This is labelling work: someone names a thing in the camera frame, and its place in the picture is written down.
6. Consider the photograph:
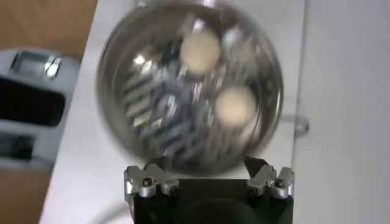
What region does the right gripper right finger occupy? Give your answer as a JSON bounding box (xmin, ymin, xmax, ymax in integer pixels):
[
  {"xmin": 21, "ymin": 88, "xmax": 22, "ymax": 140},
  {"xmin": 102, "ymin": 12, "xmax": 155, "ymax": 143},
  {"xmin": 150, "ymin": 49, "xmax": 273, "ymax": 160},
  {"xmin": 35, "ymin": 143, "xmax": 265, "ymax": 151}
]
[{"xmin": 243, "ymin": 155, "xmax": 296, "ymax": 200}]

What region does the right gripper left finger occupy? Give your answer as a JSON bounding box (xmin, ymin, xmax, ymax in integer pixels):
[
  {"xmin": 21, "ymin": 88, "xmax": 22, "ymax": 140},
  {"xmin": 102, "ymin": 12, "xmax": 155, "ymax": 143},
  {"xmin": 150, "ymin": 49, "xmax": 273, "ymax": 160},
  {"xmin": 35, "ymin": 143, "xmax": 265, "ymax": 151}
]
[{"xmin": 124, "ymin": 156, "xmax": 180, "ymax": 202}]

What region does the white steamed baozi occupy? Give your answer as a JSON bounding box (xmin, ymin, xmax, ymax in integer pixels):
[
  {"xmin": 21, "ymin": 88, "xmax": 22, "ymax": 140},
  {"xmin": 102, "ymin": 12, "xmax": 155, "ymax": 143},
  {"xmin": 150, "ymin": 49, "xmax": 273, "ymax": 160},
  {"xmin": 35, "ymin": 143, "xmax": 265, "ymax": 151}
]
[
  {"xmin": 214, "ymin": 86, "xmax": 258, "ymax": 128},
  {"xmin": 179, "ymin": 30, "xmax": 222, "ymax": 75}
]

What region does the stainless steel steamer basket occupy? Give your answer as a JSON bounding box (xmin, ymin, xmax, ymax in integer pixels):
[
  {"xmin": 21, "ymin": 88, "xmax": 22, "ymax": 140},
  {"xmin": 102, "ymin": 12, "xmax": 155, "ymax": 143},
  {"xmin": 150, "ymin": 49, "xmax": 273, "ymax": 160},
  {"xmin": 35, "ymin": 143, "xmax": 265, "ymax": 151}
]
[{"xmin": 96, "ymin": 1, "xmax": 285, "ymax": 178}]

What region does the grey robot body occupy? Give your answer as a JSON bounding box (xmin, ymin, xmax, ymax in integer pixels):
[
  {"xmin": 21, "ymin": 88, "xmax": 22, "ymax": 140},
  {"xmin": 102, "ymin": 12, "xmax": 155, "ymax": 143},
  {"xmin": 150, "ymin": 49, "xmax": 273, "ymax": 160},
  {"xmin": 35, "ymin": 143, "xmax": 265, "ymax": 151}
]
[{"xmin": 0, "ymin": 47, "xmax": 82, "ymax": 170}]

